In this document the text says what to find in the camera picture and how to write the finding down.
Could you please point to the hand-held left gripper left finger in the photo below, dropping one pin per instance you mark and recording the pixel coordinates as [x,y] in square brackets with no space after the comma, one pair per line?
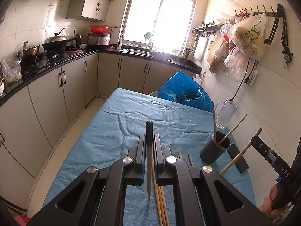
[141,162]

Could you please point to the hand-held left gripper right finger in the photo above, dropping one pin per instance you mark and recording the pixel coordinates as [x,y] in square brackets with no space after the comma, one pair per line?
[158,162]

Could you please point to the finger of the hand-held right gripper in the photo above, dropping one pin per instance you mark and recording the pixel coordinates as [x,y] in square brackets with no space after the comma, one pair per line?
[270,154]

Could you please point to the black chopstick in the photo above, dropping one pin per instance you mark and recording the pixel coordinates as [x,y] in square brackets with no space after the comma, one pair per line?
[149,131]

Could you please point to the dark grey utensil holder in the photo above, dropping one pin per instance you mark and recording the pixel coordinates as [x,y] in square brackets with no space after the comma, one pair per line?
[211,150]

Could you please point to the person's right hand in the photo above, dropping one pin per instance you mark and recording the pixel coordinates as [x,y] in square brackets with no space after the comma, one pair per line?
[267,204]

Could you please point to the black smartphone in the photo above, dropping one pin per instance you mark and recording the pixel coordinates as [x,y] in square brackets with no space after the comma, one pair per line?
[243,166]

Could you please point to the blue towel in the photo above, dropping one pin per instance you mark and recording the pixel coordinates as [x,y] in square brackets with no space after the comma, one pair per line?
[117,127]

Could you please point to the clear glass mug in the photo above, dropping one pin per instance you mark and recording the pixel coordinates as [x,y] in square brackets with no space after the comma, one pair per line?
[225,115]

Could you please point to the grey metal chopstick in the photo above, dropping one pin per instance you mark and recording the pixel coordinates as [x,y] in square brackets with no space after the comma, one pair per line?
[214,120]

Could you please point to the white power strip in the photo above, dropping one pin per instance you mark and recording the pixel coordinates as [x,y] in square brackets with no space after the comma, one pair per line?
[253,76]

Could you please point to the blue plastic bag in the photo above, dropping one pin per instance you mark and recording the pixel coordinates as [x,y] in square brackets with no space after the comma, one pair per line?
[178,84]

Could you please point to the clear plastic bag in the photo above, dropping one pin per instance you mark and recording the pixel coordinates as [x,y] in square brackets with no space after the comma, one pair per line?
[236,63]

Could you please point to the steel sink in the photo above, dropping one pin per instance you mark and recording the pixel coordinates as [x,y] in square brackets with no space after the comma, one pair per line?
[134,51]

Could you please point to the dark chopstick bundle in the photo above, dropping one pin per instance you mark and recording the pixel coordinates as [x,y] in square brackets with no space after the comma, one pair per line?
[187,54]

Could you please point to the beige lower cabinets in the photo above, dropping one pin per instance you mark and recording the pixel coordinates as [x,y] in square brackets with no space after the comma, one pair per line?
[47,98]

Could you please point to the beige cabinets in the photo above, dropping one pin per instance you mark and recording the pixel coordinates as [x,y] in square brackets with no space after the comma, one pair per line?
[94,7]
[47,98]

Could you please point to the metal faucet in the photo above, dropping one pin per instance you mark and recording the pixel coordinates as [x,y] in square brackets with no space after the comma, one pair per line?
[150,49]

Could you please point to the brownish plastic bag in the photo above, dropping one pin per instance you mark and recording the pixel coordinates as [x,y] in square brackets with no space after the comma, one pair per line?
[215,54]

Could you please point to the pink cloth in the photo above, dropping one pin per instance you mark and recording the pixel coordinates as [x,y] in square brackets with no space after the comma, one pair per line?
[110,48]

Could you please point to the white cutting board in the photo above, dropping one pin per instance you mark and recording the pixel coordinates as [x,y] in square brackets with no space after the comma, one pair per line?
[200,49]

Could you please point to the large white plastic bag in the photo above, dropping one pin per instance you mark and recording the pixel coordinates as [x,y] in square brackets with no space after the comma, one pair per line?
[249,35]

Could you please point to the white bottle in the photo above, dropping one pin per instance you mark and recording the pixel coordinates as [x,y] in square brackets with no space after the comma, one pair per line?
[120,41]

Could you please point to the black countertop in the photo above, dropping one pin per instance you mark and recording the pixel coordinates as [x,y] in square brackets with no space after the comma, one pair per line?
[77,54]

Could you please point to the silver rice cooker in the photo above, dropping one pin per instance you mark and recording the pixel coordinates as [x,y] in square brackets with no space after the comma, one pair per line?
[98,40]

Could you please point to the pink rag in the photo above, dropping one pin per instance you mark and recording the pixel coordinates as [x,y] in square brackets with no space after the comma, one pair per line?
[74,51]

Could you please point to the white bowl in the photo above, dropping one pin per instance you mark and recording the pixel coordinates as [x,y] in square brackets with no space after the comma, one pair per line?
[83,46]

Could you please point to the dark kettle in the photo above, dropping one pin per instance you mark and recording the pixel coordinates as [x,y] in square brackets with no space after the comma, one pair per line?
[76,41]

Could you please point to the black gas stove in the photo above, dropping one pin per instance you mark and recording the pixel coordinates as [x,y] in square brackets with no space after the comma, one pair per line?
[50,57]

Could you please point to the red plastic basin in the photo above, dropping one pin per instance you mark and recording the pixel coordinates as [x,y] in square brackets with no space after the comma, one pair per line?
[99,29]

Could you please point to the window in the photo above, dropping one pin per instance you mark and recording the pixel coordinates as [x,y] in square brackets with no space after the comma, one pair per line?
[162,16]

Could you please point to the black wok with lid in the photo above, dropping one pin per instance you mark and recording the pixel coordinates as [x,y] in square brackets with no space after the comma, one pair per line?
[55,42]

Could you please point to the steel pot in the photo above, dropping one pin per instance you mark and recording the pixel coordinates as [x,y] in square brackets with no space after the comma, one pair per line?
[30,51]

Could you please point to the plastic bag with food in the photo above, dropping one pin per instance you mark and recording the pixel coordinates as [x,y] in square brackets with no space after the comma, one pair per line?
[10,70]

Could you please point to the beige upper cabinets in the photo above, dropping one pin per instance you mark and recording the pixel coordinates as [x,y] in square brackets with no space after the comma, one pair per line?
[94,7]

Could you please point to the black wall shelf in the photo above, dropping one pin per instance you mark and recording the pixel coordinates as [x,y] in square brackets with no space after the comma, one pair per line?
[207,29]

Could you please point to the black wall hook rail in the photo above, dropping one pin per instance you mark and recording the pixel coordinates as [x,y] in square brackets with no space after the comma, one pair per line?
[258,10]

